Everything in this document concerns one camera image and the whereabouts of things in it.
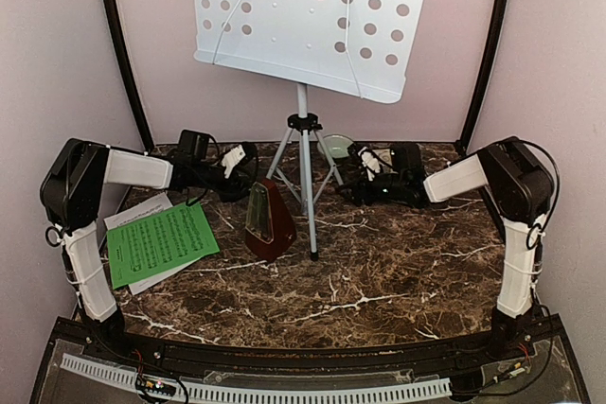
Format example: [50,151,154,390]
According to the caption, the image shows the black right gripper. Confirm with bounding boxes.
[336,167,407,207]

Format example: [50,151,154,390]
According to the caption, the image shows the red wooden metronome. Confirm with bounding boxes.
[245,178,296,263]

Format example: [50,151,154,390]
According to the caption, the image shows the green sheet music page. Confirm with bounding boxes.
[105,202,222,290]

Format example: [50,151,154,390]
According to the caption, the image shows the white sheet music page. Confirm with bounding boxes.
[103,192,209,296]

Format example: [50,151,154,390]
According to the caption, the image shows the light blue music stand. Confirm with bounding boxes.
[192,0,435,261]

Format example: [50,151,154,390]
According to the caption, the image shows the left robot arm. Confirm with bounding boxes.
[40,138,258,325]

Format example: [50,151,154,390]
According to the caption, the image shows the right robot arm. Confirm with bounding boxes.
[338,136,560,322]

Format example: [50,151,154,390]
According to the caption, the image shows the floral square plate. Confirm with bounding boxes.
[374,149,393,167]

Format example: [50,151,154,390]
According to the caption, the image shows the celadon green bowl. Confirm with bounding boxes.
[323,134,354,160]

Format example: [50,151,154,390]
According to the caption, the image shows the small circuit board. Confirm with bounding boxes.
[135,377,177,397]

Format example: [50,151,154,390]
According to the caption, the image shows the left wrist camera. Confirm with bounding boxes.
[220,143,250,179]

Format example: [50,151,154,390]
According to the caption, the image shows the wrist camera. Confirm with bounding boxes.
[220,143,250,179]
[348,143,383,182]

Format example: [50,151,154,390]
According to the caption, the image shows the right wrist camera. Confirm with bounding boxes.
[348,143,383,182]

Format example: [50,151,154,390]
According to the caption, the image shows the black front rail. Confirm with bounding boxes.
[44,318,550,378]

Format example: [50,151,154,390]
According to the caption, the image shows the white slotted cable duct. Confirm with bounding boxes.
[60,354,452,404]

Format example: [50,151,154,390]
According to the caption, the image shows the left black frame post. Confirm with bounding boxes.
[102,0,155,151]

